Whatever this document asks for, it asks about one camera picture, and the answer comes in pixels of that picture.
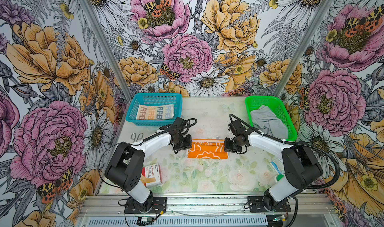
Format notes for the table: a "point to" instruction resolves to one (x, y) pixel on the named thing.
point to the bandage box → (152, 175)
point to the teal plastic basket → (155, 98)
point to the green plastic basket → (276, 104)
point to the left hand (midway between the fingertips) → (190, 150)
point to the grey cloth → (264, 120)
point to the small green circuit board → (144, 219)
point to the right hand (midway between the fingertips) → (226, 153)
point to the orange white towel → (211, 149)
